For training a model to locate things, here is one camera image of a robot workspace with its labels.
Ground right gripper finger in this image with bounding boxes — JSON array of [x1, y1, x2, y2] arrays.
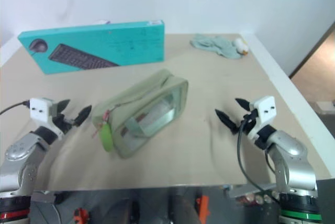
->
[[215, 108, 239, 134], [234, 98, 251, 110]]

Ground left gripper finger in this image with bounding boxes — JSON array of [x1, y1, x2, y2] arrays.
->
[[57, 99, 71, 116], [73, 105, 93, 127]]

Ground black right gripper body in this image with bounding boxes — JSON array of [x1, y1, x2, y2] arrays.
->
[[238, 109, 259, 131]]

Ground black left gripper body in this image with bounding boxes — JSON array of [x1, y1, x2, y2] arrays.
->
[[51, 114, 76, 133]]

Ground green zippered pouch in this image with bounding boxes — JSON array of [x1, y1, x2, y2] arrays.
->
[[91, 69, 189, 160]]

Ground green zipper pull tag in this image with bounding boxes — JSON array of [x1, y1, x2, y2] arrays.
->
[[99, 122, 114, 153]]

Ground small white bottle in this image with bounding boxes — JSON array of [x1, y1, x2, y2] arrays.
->
[[233, 37, 250, 56]]

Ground light green cloth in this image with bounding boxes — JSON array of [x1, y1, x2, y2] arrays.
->
[[189, 33, 243, 61]]

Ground teal keyboard box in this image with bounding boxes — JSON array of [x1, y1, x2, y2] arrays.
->
[[17, 19, 166, 75]]

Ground grey box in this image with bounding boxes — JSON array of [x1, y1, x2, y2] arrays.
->
[[315, 100, 335, 115]]

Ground orange clamp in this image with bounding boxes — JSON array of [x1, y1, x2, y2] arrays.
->
[[195, 194, 210, 222], [73, 207, 91, 224]]

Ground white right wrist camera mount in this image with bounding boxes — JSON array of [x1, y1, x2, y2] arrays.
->
[[245, 96, 277, 141]]

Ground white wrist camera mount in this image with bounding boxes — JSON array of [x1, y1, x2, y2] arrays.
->
[[245, 96, 277, 141], [29, 97, 65, 137]]

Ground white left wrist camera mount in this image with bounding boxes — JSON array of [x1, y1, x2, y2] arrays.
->
[[29, 97, 65, 137]]

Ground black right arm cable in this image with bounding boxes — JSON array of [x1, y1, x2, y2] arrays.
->
[[236, 118, 281, 199]]

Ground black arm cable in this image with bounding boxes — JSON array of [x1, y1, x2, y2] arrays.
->
[[236, 118, 281, 199], [0, 100, 31, 116]]

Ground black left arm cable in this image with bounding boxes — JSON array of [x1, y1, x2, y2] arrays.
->
[[0, 100, 31, 116]]

